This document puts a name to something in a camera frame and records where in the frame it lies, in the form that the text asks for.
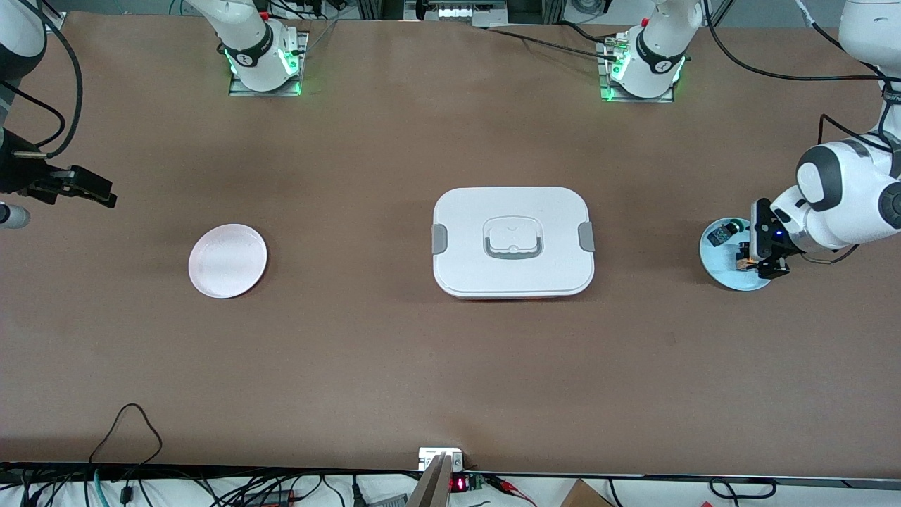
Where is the light blue round plate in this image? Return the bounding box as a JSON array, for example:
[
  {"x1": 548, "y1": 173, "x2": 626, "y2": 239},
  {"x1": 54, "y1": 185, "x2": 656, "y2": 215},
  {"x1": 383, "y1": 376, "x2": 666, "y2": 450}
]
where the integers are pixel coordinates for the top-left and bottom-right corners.
[{"x1": 699, "y1": 217, "x2": 775, "y2": 292}]

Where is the white round plate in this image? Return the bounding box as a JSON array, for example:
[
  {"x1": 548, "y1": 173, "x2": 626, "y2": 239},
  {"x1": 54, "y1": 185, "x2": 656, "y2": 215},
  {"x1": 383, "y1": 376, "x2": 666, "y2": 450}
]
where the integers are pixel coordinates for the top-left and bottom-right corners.
[{"x1": 188, "y1": 223, "x2": 269, "y2": 299}]

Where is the brown cardboard piece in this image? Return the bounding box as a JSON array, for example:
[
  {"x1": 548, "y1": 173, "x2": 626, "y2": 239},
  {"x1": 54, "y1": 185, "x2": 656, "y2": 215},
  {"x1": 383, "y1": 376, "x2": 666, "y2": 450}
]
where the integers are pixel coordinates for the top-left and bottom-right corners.
[{"x1": 560, "y1": 479, "x2": 615, "y2": 507}]

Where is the white lidded storage box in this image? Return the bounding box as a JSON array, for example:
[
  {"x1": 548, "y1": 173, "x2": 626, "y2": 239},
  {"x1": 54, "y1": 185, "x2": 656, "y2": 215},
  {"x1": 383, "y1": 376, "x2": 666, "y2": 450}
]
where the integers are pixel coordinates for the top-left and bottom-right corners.
[{"x1": 431, "y1": 186, "x2": 596, "y2": 301}]

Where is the green push-button switch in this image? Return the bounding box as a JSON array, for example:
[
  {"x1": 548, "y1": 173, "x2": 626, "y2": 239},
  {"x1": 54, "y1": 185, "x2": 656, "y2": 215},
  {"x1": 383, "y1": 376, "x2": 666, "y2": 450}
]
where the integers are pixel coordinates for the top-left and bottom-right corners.
[{"x1": 706, "y1": 220, "x2": 747, "y2": 247}]

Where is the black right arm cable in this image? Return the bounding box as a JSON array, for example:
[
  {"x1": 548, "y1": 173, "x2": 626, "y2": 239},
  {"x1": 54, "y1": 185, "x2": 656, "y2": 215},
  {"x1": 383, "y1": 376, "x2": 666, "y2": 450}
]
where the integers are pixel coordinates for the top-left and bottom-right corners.
[{"x1": 0, "y1": 0, "x2": 84, "y2": 159}]

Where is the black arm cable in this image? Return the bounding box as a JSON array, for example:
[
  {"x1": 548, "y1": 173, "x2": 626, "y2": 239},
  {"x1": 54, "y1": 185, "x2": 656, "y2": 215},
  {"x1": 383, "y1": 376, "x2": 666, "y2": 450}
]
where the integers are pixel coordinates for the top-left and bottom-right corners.
[
  {"x1": 704, "y1": 0, "x2": 901, "y2": 265},
  {"x1": 0, "y1": 0, "x2": 84, "y2": 159}
]

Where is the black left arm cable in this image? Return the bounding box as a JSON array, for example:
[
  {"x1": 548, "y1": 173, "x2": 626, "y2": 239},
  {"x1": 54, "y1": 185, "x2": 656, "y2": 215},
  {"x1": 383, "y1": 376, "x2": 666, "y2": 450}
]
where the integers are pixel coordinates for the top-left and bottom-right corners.
[{"x1": 704, "y1": 0, "x2": 901, "y2": 265}]

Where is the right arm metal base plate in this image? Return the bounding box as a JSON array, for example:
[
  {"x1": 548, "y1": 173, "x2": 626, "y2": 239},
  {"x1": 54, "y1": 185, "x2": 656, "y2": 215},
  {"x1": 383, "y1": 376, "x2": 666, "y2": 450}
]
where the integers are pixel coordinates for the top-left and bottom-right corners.
[{"x1": 229, "y1": 32, "x2": 309, "y2": 97}]

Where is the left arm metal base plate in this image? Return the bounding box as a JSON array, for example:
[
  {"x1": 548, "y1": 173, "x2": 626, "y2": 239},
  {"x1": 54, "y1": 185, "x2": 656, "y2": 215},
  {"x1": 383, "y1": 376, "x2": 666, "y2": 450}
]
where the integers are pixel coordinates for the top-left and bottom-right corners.
[{"x1": 598, "y1": 39, "x2": 676, "y2": 104}]

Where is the thin black cable loop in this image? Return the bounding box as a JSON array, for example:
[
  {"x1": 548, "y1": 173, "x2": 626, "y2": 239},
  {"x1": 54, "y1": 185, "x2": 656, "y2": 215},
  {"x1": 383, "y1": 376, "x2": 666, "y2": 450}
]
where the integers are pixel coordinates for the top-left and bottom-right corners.
[{"x1": 88, "y1": 403, "x2": 164, "y2": 487}]

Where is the flat black cable loop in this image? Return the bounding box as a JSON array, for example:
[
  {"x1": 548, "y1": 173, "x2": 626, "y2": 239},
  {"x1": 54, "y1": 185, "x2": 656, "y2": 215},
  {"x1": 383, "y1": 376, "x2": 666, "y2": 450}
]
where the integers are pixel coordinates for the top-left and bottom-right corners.
[{"x1": 709, "y1": 477, "x2": 779, "y2": 499}]

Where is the black base power cable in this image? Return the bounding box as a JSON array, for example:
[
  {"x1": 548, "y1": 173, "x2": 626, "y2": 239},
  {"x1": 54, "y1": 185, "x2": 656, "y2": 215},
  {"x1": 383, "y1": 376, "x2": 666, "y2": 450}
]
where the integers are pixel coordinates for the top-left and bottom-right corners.
[{"x1": 486, "y1": 25, "x2": 624, "y2": 61}]

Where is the small white metal bracket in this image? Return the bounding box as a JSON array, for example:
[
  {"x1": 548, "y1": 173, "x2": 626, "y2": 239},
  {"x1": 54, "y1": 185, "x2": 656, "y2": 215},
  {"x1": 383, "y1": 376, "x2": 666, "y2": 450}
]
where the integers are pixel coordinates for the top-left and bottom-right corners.
[{"x1": 418, "y1": 447, "x2": 465, "y2": 472}]

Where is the grey camera pole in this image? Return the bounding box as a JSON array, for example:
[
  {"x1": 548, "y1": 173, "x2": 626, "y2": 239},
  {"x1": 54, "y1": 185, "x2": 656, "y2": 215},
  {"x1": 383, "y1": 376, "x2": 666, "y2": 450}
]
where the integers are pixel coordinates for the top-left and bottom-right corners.
[{"x1": 407, "y1": 453, "x2": 453, "y2": 507}]

